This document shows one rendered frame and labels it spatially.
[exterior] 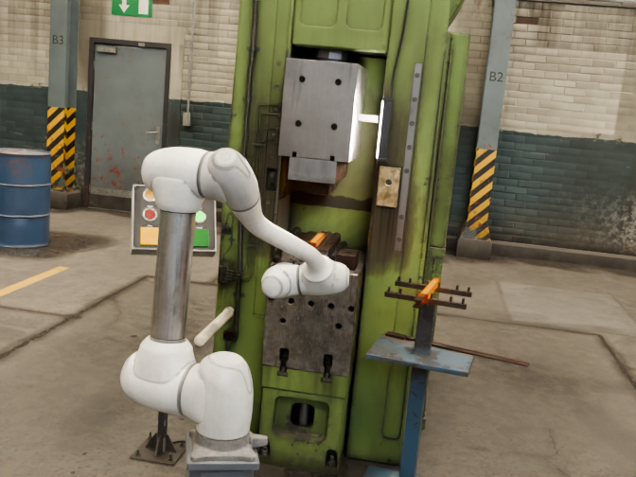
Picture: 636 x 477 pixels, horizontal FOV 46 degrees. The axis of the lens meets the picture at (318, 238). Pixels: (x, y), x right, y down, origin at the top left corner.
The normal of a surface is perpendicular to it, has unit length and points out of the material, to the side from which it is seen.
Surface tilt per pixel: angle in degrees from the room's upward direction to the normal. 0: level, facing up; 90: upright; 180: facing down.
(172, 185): 92
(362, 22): 90
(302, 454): 89
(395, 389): 90
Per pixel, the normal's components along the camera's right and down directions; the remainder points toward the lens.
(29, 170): 0.62, 0.19
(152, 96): -0.16, 0.16
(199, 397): -0.36, 0.03
